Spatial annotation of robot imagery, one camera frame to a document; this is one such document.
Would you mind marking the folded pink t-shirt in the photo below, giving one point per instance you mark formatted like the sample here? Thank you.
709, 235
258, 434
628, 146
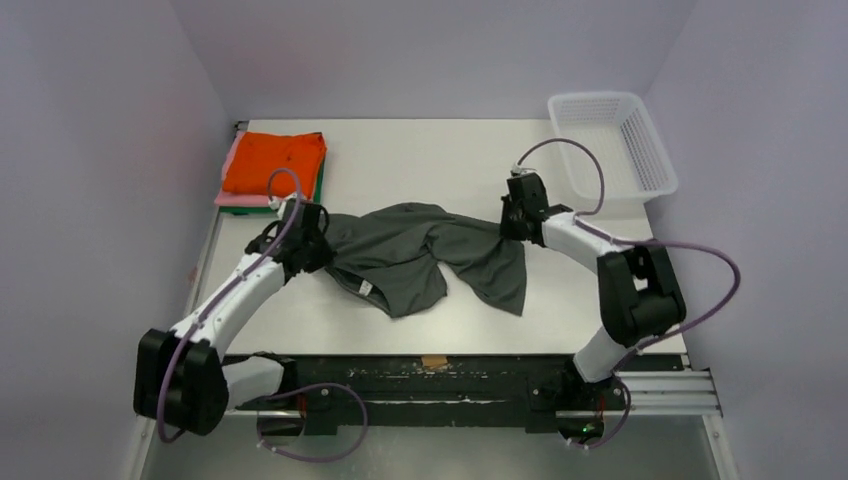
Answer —
249, 164

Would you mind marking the dark grey t-shirt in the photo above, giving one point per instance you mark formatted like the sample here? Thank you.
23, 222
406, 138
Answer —
391, 258

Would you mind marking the white plastic basket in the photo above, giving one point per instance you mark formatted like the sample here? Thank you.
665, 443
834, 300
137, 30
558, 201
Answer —
618, 129

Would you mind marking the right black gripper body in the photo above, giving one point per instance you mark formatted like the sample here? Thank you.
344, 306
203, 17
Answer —
513, 221

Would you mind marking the brown tape piece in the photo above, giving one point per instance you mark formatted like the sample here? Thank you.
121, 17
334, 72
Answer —
434, 362

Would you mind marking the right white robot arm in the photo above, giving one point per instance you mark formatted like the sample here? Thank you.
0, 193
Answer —
639, 295

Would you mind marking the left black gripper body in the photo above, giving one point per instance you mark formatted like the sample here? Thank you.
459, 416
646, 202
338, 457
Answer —
319, 253

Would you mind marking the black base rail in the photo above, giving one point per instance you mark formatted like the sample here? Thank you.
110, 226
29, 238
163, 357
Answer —
535, 393

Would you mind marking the folded green t-shirt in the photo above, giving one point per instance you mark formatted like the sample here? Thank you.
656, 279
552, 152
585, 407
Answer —
311, 199

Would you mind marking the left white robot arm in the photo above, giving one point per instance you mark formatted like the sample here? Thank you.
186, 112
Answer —
181, 377

